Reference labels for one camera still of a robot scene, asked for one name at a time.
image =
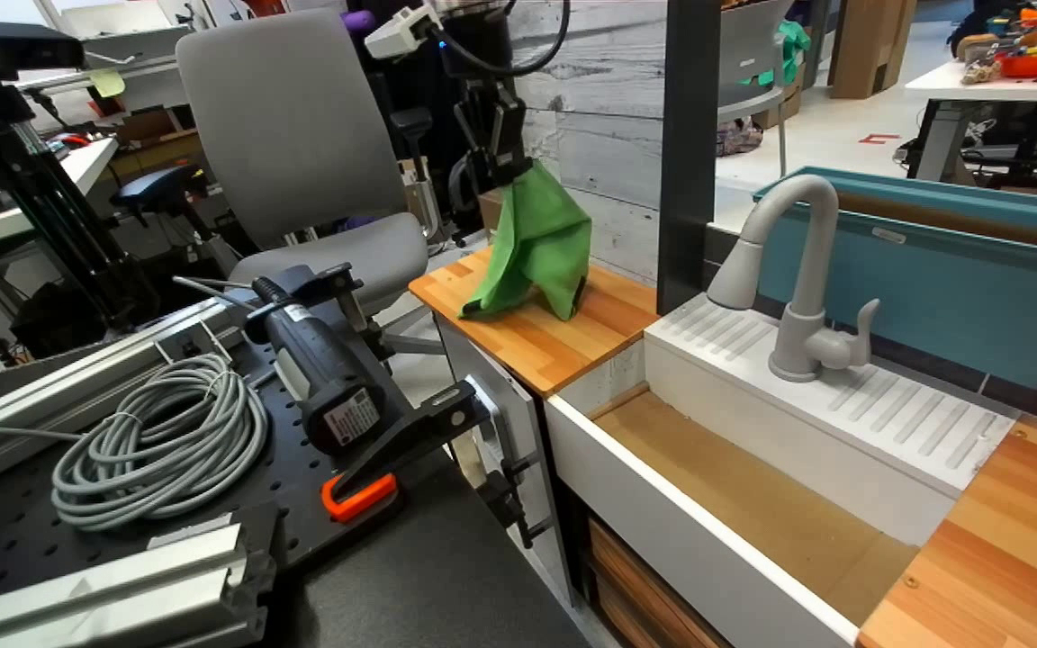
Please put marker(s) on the white sink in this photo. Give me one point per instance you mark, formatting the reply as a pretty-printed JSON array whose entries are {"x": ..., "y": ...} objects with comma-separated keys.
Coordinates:
[{"x": 782, "y": 397}]

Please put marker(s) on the long teal bin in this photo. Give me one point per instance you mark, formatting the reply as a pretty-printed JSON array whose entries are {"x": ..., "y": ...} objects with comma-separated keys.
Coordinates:
[{"x": 962, "y": 290}]

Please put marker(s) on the gray faucet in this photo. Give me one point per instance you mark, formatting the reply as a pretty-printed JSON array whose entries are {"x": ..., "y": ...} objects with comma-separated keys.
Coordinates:
[{"x": 800, "y": 334}]

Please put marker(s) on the short aluminium extrusion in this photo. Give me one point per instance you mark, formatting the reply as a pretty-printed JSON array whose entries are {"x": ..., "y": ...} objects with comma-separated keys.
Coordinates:
[{"x": 97, "y": 595}]

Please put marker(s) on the white cabinet front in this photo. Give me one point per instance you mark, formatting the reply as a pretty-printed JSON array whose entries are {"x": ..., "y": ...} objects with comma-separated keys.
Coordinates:
[{"x": 486, "y": 409}]

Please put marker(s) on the green towel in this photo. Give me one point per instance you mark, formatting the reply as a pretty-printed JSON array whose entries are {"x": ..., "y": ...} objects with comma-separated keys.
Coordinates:
[{"x": 529, "y": 240}]

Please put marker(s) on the white desk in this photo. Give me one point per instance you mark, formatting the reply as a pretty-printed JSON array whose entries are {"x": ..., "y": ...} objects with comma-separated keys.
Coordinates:
[{"x": 17, "y": 200}]

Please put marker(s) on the black camera tripod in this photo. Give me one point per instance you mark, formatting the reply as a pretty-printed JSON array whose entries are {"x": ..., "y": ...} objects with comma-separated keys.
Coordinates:
[{"x": 38, "y": 201}]

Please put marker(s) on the gray wood panel backdrop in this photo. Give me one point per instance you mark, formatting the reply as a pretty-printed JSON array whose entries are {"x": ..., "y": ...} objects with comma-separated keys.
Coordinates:
[{"x": 601, "y": 121}]

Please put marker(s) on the black frame post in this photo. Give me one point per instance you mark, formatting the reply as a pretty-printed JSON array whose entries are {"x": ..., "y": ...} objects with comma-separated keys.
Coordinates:
[{"x": 690, "y": 156}]

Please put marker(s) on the wooden box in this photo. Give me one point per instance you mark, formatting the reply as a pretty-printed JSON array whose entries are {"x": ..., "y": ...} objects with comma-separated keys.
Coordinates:
[{"x": 869, "y": 46}]

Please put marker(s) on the long aluminium extrusion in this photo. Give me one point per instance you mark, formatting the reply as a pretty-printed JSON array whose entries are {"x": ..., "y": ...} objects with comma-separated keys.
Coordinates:
[{"x": 62, "y": 380}]

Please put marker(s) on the wooden drawer front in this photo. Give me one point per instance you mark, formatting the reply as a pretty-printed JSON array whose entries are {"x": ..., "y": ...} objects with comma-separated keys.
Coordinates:
[{"x": 638, "y": 595}]

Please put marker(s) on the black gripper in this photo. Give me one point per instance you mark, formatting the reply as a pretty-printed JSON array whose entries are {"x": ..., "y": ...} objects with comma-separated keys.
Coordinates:
[{"x": 494, "y": 124}]

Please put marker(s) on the wooden counter with cutout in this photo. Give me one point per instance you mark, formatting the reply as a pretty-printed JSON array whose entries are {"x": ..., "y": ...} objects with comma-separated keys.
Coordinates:
[{"x": 1010, "y": 550}]

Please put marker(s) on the black clamp orange trigger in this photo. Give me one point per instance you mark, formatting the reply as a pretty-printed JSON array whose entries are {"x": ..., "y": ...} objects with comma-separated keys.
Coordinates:
[{"x": 325, "y": 370}]

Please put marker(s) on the white table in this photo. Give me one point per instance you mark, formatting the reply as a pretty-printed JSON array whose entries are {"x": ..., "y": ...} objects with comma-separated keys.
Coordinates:
[{"x": 974, "y": 96}]

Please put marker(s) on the gray padded office chair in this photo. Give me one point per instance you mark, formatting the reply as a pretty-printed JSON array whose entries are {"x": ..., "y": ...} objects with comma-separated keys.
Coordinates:
[{"x": 290, "y": 121}]

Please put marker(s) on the plain wooden counter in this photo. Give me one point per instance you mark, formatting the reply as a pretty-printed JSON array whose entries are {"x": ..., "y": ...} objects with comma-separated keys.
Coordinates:
[{"x": 542, "y": 344}]

